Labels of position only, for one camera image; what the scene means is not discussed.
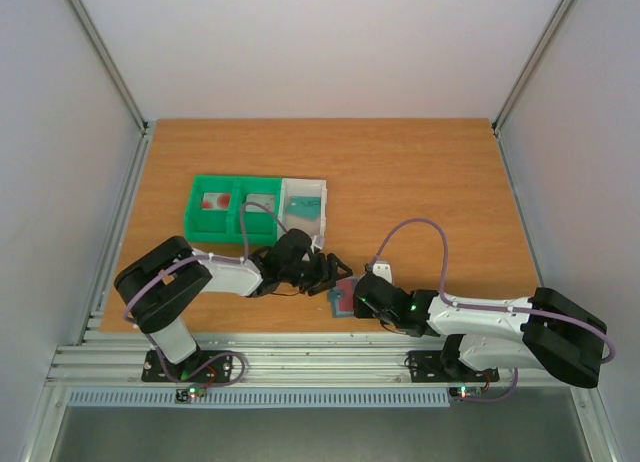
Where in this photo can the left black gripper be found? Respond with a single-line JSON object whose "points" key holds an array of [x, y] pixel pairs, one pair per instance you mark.
{"points": [[321, 282]]}

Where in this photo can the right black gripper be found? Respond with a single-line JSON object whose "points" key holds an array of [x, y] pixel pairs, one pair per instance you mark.
{"points": [[363, 292]]}

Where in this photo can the teal leather card holder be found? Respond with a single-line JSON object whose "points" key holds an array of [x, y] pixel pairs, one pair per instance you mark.
{"points": [[332, 300]]}

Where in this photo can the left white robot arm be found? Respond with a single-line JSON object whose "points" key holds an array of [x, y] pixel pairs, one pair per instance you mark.
{"points": [[157, 288]]}

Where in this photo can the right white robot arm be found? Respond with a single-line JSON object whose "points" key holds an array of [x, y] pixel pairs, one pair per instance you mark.
{"points": [[546, 331]]}

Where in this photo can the red card in holder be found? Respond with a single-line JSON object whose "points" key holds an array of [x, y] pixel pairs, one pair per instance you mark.
{"points": [[345, 296]]}

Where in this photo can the teal card in bin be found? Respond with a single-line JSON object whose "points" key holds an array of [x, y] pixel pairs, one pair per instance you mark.
{"points": [[304, 207]]}

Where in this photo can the grey white card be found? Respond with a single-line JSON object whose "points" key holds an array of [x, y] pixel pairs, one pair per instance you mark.
{"points": [[260, 203]]}

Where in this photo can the red and white card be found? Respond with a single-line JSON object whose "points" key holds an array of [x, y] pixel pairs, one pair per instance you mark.
{"points": [[214, 201]]}

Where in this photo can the white translucent bin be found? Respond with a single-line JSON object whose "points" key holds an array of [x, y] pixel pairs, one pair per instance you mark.
{"points": [[303, 187]]}

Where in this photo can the middle green bin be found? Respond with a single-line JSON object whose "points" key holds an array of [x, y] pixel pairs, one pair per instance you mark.
{"points": [[261, 228]]}

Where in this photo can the green bin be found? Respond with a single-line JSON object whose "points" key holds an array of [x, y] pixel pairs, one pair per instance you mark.
{"points": [[261, 228], [210, 211]]}

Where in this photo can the right small circuit board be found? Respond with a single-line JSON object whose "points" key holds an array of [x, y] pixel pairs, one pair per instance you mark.
{"points": [[465, 392]]}

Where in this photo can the small circuit board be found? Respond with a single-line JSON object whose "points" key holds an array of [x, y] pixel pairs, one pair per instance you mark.
{"points": [[187, 395], [465, 392]]}

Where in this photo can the left green bin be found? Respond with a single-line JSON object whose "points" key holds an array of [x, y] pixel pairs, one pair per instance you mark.
{"points": [[210, 211]]}

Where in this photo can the left small circuit board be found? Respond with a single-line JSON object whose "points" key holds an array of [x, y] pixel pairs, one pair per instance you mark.
{"points": [[187, 395]]}

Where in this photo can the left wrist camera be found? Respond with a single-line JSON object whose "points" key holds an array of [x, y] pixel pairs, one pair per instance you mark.
{"points": [[318, 242]]}

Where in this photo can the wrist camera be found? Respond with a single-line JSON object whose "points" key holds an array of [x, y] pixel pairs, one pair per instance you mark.
{"points": [[318, 242], [381, 269]]}

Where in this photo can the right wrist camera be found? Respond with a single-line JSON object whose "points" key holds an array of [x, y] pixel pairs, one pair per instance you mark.
{"points": [[381, 269]]}

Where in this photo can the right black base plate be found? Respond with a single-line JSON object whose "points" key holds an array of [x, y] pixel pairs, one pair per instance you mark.
{"points": [[430, 366]]}

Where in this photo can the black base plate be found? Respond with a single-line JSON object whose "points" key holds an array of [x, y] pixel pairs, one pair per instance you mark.
{"points": [[201, 367], [430, 366]]}

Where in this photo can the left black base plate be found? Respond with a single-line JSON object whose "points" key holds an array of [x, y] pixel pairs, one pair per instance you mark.
{"points": [[201, 367]]}

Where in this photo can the aluminium front rail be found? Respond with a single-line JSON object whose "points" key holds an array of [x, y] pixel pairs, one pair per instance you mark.
{"points": [[365, 359]]}

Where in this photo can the grey slotted cable duct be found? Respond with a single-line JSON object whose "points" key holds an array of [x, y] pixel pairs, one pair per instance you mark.
{"points": [[263, 398]]}

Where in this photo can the left aluminium frame post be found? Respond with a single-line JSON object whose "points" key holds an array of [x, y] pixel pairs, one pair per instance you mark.
{"points": [[96, 41]]}

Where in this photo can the aluminium frame post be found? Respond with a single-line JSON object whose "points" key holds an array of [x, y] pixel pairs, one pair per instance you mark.
{"points": [[96, 41], [543, 43]]}

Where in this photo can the right aluminium frame post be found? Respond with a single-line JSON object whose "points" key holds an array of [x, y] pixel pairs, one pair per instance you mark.
{"points": [[543, 43]]}

